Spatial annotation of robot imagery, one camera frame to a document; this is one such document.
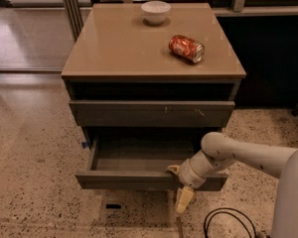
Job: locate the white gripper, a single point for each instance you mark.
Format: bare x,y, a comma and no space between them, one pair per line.
189,176

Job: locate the grey drawer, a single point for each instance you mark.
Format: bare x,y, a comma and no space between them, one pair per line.
179,114
135,163

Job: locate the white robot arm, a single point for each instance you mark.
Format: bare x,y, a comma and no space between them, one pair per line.
218,151

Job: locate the grey drawer cabinet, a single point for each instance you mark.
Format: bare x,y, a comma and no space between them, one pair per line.
119,56

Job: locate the grey top drawer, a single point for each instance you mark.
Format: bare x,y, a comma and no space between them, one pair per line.
179,114

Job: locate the small black floor object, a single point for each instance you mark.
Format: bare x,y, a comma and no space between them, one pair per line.
113,206

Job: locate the red soda can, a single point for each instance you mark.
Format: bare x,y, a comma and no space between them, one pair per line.
187,48

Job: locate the white ceramic bowl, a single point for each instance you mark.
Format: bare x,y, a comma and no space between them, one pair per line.
155,12

